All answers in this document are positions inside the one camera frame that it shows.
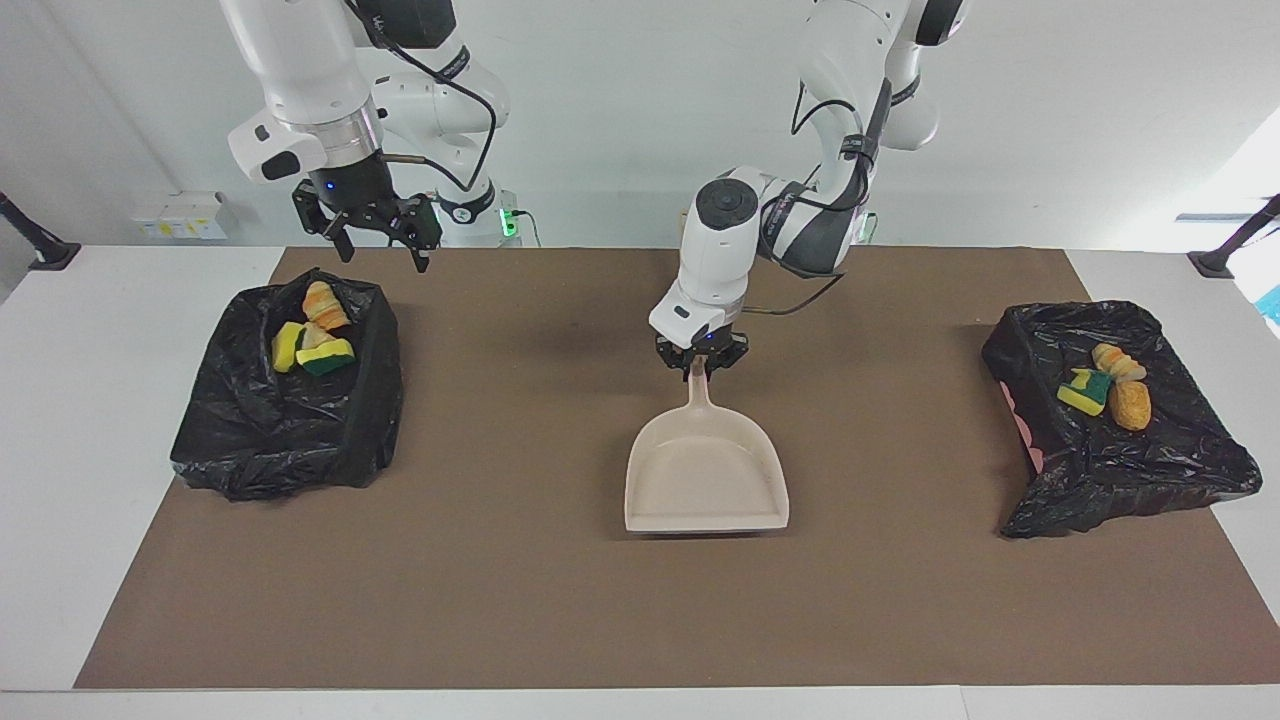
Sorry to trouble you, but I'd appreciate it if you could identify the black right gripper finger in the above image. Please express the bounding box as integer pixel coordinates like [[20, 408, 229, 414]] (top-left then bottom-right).
[[380, 194, 444, 274], [291, 181, 357, 264]]

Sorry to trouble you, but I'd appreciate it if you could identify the orange striped toy croissant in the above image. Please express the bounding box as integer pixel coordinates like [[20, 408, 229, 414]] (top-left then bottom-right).
[[303, 281, 351, 333]]

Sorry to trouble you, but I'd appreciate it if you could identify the yellow sponge piece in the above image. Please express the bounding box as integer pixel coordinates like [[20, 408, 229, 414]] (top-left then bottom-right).
[[296, 338, 357, 377], [271, 320, 306, 373], [1057, 367, 1115, 418]]

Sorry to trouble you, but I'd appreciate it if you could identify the beige plastic dustpan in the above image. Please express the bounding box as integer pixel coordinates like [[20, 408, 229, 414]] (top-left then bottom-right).
[[624, 360, 791, 535]]

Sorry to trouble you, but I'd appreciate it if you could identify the pale fried food piece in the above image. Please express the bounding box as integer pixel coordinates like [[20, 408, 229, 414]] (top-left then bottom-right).
[[1091, 343, 1149, 384]]

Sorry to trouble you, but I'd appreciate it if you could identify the brown croquette nugget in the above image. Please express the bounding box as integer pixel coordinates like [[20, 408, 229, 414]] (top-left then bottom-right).
[[1108, 383, 1154, 433]]

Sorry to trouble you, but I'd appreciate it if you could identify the right black trash bag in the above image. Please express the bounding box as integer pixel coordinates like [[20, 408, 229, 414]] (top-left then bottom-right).
[[168, 268, 404, 503]]

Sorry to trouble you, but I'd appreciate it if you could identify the black trash bag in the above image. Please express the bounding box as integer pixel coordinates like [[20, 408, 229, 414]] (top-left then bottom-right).
[[980, 300, 1264, 539], [168, 268, 404, 503]]

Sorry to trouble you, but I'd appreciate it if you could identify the left black trash bag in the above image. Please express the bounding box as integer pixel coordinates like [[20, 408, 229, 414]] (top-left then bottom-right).
[[980, 300, 1264, 539]]

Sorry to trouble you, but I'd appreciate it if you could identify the brown table mat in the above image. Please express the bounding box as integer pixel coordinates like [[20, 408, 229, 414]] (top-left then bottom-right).
[[75, 247, 1280, 689]]

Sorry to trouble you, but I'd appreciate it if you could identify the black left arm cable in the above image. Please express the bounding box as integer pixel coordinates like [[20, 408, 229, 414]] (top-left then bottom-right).
[[742, 80, 883, 318]]

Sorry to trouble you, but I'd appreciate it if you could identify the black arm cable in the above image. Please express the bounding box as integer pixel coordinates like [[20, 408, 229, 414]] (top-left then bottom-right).
[[742, 80, 883, 318], [345, 0, 499, 193]]

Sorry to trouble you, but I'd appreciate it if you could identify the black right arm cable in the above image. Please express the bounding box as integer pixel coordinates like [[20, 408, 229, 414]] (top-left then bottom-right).
[[345, 0, 499, 193]]

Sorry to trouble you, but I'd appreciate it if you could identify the black camera stand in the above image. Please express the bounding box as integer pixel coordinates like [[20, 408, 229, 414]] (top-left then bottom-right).
[[1188, 195, 1280, 279], [0, 192, 81, 271]]

